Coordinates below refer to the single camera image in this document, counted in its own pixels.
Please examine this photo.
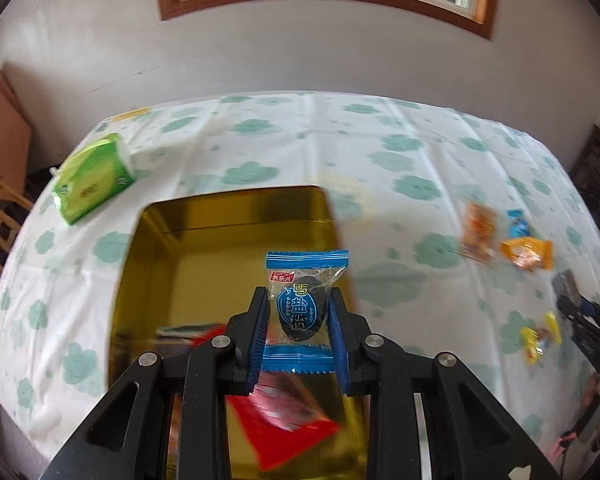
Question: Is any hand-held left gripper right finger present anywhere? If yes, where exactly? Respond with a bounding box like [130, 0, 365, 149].
[327, 290, 563, 480]

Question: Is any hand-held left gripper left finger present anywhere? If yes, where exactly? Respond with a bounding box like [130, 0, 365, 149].
[40, 287, 271, 480]

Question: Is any grey foil packet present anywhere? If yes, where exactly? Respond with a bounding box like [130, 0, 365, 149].
[551, 269, 581, 306]

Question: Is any blue candy packet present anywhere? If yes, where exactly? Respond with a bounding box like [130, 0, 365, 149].
[506, 210, 531, 238]
[265, 250, 350, 375]

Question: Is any yellow-edged candy packet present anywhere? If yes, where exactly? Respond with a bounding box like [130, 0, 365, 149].
[520, 311, 563, 365]

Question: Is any pink snack packet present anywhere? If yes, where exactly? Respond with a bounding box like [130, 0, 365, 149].
[252, 372, 331, 433]

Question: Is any orange snack packet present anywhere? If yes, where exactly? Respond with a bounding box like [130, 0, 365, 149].
[500, 237, 553, 272]

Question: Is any gold and maroon tin box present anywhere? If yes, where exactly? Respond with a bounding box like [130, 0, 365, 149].
[107, 185, 373, 480]

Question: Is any large red snack packet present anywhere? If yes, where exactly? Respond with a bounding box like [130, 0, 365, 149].
[225, 385, 342, 471]

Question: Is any small clear orange-print snack packet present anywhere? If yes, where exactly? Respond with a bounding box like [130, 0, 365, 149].
[460, 200, 498, 263]

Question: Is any cloud printed tablecloth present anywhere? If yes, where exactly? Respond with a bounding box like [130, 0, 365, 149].
[0, 91, 600, 461]

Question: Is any green tissue pack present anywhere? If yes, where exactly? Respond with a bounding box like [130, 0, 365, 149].
[51, 132, 136, 226]

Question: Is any light wooden chair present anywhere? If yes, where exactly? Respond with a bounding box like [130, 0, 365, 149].
[0, 175, 33, 276]

